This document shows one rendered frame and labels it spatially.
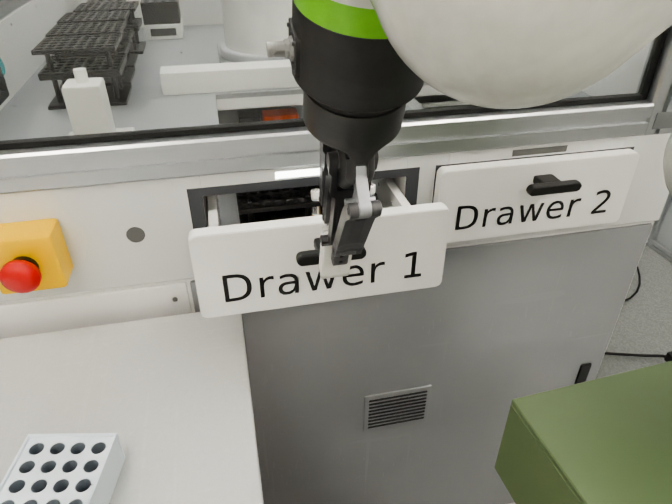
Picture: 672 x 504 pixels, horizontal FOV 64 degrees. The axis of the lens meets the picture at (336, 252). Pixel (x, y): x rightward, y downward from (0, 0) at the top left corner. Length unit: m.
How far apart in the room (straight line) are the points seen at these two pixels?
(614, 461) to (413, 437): 0.62
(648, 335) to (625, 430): 1.58
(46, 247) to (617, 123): 0.73
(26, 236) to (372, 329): 0.48
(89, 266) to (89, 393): 0.16
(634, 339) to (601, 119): 1.32
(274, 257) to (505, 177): 0.33
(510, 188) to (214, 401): 0.46
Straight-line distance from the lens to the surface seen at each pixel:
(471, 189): 0.74
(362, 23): 0.32
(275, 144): 0.65
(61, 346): 0.75
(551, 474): 0.49
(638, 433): 0.52
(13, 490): 0.59
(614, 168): 0.84
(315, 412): 0.95
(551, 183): 0.75
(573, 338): 1.05
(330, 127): 0.38
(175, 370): 0.67
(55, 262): 0.69
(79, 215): 0.70
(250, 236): 0.58
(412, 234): 0.62
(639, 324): 2.13
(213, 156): 0.66
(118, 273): 0.74
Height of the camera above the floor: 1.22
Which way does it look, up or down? 33 degrees down
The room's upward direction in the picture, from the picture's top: straight up
